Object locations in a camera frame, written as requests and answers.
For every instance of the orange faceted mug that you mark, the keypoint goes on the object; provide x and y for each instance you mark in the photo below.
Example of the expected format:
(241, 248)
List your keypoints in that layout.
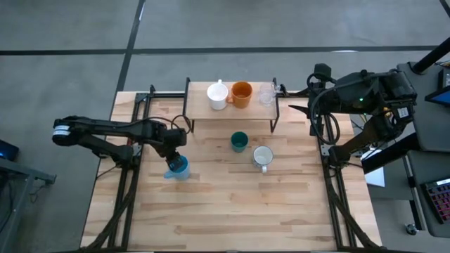
(242, 95)

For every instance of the grey side desk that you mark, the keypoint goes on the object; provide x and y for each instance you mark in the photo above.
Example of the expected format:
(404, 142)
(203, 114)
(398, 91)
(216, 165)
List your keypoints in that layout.
(429, 123)

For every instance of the white ceramic mug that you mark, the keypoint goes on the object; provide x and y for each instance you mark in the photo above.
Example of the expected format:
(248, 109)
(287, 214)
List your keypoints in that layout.
(217, 95)

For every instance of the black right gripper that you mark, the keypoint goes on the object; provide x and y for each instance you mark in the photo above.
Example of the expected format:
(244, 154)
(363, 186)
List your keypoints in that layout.
(325, 103)

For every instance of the black device with blue light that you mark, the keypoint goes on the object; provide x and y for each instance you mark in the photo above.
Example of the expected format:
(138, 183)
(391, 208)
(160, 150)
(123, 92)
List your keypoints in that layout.
(7, 150)

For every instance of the grey metal side table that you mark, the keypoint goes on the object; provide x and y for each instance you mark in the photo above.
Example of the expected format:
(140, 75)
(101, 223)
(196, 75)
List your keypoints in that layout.
(21, 175)

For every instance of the clear glass cup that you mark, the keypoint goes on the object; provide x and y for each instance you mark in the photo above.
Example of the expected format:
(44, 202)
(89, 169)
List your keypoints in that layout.
(266, 95)

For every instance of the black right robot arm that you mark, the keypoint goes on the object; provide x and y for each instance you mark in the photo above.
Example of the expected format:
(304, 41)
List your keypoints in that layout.
(379, 95)

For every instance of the black aluminium table frame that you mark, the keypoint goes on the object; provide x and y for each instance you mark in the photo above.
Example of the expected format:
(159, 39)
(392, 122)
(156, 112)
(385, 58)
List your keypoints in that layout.
(168, 94)

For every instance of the keyboard with coloured keys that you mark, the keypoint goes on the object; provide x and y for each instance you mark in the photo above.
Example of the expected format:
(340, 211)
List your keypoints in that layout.
(439, 200)

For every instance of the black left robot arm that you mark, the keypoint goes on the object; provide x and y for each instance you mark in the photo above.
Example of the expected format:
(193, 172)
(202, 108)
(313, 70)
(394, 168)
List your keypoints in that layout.
(112, 130)

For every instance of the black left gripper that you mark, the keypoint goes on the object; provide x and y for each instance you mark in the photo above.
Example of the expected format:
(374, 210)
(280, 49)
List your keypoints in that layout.
(174, 160)

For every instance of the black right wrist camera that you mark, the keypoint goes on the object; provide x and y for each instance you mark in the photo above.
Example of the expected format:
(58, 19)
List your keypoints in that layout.
(322, 72)

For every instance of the tablet with blue screen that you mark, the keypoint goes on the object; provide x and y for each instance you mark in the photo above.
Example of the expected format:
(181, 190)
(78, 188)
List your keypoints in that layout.
(439, 96)

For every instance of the light blue faceted mug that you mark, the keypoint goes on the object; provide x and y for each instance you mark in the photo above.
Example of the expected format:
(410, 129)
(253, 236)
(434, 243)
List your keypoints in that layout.
(183, 174)

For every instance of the black slanted pole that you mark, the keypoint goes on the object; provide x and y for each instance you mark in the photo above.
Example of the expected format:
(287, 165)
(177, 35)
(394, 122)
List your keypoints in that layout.
(432, 56)

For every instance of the white paper sheet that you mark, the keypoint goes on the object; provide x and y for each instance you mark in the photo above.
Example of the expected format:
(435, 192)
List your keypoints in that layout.
(375, 175)

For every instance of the wooden shelf with black legs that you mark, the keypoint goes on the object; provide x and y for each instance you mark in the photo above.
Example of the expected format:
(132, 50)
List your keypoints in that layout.
(225, 113)

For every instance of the small caster wheel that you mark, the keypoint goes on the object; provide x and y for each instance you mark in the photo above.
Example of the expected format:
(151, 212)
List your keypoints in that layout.
(412, 229)

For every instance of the navy white floral mug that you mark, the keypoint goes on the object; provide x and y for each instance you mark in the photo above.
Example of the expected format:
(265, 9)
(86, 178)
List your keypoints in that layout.
(263, 156)

